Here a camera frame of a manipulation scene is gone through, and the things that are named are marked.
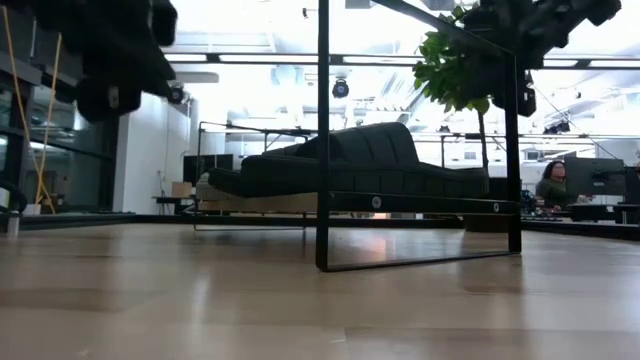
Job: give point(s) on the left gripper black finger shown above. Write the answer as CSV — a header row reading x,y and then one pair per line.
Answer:
x,y
135,65
95,102

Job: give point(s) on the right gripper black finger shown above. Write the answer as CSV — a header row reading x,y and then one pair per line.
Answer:
x,y
528,95
490,15

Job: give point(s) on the black ceiling spotlight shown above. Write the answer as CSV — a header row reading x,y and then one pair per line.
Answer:
x,y
340,89
175,94

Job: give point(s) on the potted green leafy tree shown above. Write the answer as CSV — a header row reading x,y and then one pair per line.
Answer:
x,y
440,75

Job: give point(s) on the person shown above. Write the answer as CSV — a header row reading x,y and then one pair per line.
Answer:
x,y
552,187

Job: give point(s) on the brown cardboard box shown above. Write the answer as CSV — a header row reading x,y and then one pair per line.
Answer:
x,y
181,190

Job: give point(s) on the black metal table frame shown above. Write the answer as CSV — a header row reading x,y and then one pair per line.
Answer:
x,y
75,219

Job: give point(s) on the wooden shelf with black frame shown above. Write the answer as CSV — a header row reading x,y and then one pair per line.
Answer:
x,y
425,204

